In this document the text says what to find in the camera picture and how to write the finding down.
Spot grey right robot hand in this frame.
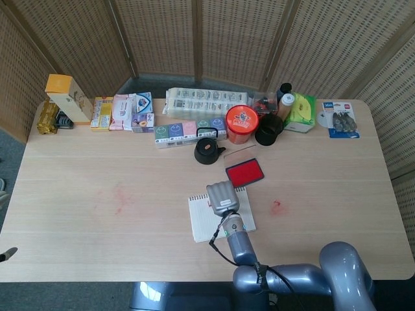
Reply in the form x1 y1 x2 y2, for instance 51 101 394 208
206 181 241 218

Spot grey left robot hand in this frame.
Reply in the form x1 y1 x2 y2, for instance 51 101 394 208
0 246 19 262

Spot white spiral notepad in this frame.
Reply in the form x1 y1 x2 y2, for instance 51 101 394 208
187 186 257 244

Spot red ink pad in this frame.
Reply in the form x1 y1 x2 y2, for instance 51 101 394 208
223 144 266 189

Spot black teapot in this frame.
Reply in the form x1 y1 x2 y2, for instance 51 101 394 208
193 127 227 166

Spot black mesh pen holder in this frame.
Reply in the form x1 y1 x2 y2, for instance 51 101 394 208
254 113 285 147

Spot orange lidded tub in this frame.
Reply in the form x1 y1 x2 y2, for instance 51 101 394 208
225 104 261 145

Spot multicolour pocket tissue pack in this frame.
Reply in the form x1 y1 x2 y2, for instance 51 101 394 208
153 116 228 150

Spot long white tissue pack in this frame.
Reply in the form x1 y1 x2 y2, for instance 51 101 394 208
163 87 250 120

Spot clear plastic box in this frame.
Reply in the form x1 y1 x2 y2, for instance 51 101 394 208
252 91 279 116

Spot small purple box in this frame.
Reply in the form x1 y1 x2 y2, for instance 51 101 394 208
131 112 156 134

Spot brown bottle white cap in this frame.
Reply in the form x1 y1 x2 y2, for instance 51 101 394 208
278 93 295 120

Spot green tissue box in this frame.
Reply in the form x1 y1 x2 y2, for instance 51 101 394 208
283 93 318 133

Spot clear round disc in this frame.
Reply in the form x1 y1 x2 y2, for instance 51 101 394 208
316 111 332 130

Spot blue and white pack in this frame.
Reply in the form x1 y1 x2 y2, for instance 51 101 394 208
131 91 154 115

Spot black bottle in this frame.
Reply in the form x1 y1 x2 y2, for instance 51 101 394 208
276 82 293 101

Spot pink wet wipes pack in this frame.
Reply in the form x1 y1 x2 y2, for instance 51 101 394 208
108 93 137 131

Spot gold foil packet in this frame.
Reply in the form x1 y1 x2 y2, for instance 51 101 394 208
36 98 61 135

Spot blue blister card clips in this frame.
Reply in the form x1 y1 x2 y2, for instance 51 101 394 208
322 100 361 139

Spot yellow box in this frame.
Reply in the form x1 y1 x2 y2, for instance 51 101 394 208
89 96 114 132

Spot tall cream orange carton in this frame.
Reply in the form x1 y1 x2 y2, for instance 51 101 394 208
44 73 95 126

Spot woven folding screen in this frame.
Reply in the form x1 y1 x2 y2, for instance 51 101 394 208
0 0 415 260

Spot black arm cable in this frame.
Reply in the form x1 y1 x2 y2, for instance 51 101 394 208
209 215 292 311

